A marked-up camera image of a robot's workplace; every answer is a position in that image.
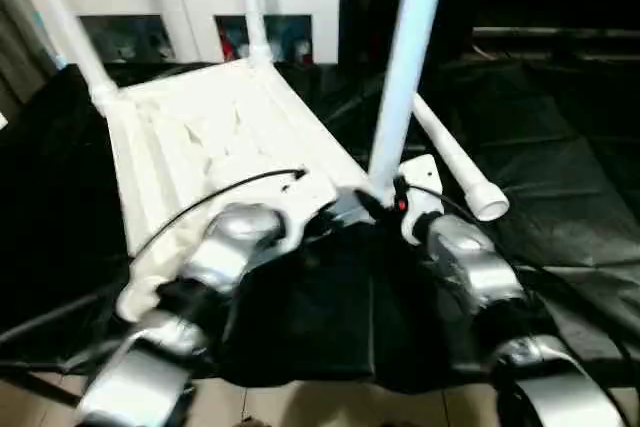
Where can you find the white plastic table top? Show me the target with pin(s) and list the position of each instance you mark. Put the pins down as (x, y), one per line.
(200, 122)

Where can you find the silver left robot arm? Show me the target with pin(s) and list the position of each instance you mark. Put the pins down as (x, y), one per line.
(225, 252)

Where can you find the black work surface mat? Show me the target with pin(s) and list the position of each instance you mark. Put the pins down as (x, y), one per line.
(325, 322)

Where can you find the red item in cabinet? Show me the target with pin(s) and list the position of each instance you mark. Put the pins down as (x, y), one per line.
(226, 47)

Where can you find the grey curtain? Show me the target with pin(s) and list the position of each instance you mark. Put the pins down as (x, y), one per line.
(20, 47)

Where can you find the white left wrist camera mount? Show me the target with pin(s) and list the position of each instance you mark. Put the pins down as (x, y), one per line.
(300, 197)

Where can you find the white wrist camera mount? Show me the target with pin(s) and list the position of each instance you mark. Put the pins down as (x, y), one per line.
(300, 197)
(422, 172)

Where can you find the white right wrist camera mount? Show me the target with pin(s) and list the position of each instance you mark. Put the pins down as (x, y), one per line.
(422, 172)

